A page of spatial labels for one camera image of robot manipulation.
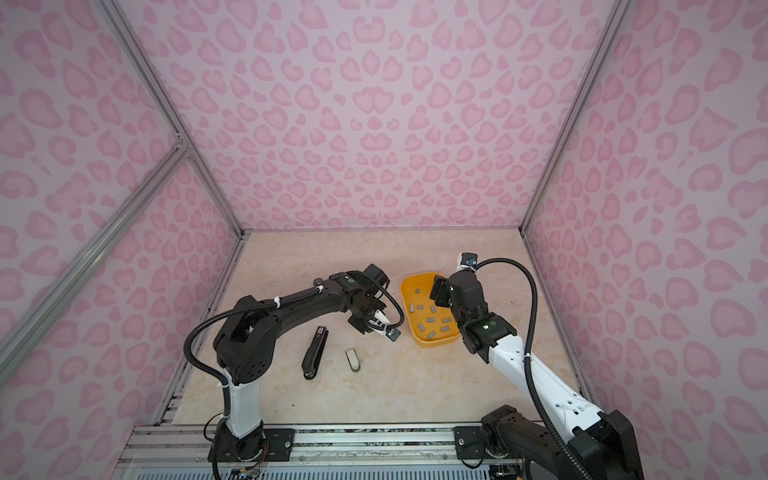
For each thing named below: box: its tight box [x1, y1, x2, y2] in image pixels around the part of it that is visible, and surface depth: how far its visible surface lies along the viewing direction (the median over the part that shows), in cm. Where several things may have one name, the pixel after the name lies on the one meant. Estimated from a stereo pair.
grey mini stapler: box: [345, 348, 361, 373], surface depth 86 cm
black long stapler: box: [301, 326, 329, 381], surface depth 87 cm
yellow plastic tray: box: [400, 272, 460, 347], surface depth 97 cm
